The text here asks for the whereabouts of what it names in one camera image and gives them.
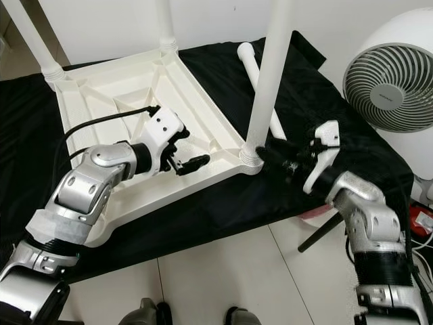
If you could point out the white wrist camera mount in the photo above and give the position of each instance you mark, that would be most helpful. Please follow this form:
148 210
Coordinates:
166 128
321 152

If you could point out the grey robot foot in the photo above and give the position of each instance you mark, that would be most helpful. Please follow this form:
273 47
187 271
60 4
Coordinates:
145 313
243 317

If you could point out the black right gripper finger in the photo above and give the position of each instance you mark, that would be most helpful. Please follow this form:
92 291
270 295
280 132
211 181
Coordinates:
272 154

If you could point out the white plastic table leg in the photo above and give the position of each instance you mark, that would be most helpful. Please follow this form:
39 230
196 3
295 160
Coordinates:
34 37
274 74
252 64
164 24

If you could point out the white rounded appliance body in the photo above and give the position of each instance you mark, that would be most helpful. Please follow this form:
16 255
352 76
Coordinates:
421 169

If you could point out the grey left robot foot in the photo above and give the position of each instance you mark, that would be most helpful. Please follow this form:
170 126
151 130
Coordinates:
145 313

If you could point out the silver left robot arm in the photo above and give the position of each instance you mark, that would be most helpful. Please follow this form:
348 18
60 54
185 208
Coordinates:
81 196

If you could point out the grey right robot foot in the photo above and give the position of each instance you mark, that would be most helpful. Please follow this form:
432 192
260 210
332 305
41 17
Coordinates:
243 317

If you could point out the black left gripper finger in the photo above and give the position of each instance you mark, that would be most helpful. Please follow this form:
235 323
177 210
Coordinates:
183 136
193 165

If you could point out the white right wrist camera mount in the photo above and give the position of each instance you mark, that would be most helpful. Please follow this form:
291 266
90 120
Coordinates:
321 152

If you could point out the black tablecloth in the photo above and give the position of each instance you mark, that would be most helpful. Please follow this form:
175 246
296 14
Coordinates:
311 95

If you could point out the white round fan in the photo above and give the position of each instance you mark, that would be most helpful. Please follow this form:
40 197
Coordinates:
385 88

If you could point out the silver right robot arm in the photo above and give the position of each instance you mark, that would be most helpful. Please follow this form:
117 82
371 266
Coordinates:
365 210

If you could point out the red floor device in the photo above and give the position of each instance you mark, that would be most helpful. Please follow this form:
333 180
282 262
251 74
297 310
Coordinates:
423 220

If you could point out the white plastic table top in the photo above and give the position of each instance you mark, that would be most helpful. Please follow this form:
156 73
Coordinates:
216 128

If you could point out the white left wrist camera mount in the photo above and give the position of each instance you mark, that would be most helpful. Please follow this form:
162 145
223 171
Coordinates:
166 128

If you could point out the pink cloth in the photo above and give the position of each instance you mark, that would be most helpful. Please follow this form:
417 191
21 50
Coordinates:
314 213

